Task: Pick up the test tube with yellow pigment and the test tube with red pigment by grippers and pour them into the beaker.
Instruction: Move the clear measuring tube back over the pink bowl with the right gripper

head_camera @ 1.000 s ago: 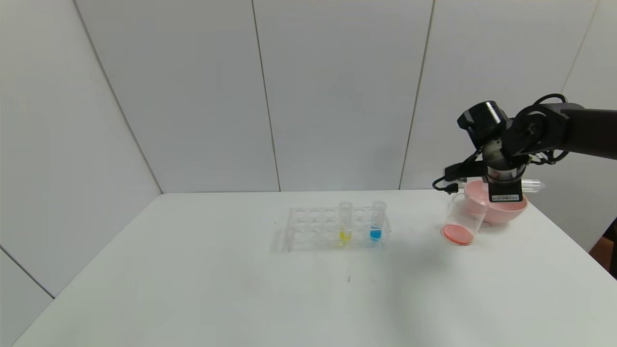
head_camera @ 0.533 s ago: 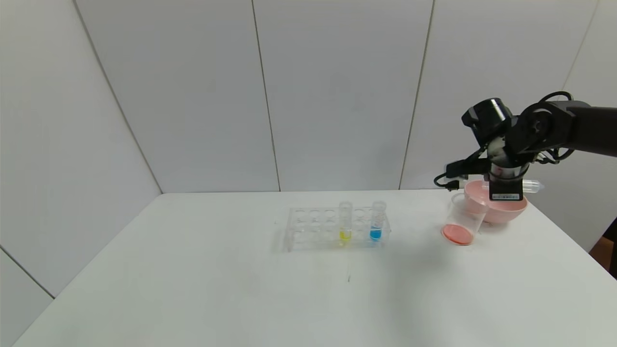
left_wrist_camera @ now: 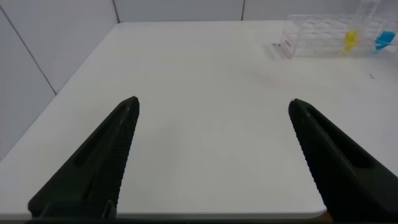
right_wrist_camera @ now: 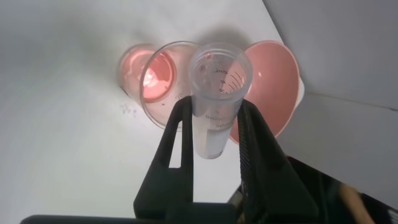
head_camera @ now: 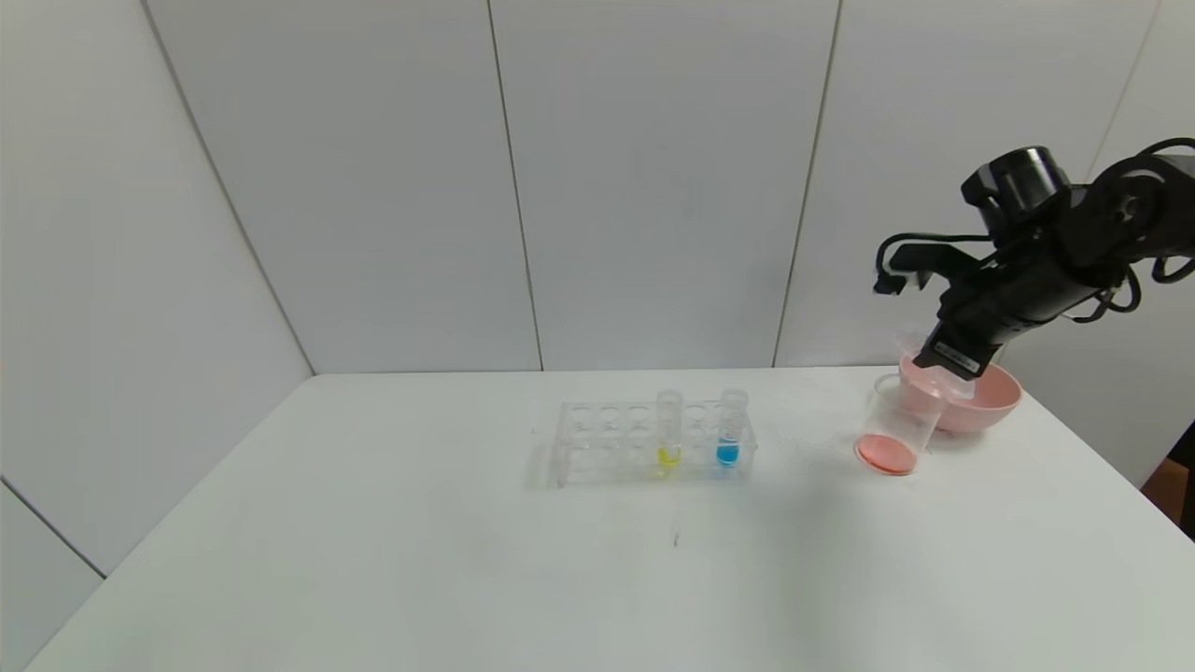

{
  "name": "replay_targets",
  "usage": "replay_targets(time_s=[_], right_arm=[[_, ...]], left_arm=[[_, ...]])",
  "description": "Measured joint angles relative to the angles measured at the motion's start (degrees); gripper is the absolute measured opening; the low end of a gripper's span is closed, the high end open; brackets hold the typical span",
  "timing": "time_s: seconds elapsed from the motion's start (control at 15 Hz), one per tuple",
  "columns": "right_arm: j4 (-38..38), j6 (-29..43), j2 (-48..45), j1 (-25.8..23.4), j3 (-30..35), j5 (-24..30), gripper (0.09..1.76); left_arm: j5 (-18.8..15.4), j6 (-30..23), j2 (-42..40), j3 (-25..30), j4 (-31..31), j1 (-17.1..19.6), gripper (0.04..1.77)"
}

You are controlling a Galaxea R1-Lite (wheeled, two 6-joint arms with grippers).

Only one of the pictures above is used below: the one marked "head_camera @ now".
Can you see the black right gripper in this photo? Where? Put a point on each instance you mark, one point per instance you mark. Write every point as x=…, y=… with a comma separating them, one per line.
x=953, y=356

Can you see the test tube with red pigment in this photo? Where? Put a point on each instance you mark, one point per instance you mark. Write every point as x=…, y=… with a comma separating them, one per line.
x=952, y=384

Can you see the test tube with yellow pigment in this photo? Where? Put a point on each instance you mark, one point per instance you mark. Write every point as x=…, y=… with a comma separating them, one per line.
x=668, y=455

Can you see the clear plastic beaker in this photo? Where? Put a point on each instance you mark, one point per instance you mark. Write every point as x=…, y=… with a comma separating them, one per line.
x=887, y=453

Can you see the test tube with blue pigment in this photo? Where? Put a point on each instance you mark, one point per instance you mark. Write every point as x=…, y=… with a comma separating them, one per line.
x=727, y=454

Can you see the clear acrylic test tube rack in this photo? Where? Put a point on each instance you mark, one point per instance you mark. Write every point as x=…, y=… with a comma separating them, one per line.
x=607, y=457

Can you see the pink bowl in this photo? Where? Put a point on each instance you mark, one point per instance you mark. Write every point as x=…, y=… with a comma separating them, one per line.
x=990, y=401

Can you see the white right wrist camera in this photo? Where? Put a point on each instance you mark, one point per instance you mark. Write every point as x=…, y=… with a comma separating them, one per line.
x=904, y=271

